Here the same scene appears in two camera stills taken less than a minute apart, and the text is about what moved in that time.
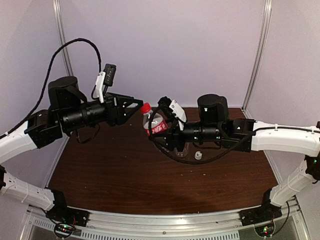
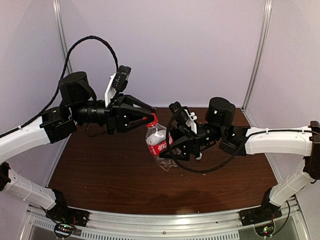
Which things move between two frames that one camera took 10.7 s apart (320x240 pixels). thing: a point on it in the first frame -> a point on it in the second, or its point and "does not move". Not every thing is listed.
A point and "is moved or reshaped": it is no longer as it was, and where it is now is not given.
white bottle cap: x=198 y=155 does not move
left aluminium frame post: x=60 y=24 does not move
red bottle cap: x=145 y=108 is moved or reshaped
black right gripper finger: x=162 y=141 -> x=179 y=151
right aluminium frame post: x=257 y=69 does not move
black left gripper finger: x=130 y=107 -> x=133 y=122
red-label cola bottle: x=158 y=123 is moved or reshaped
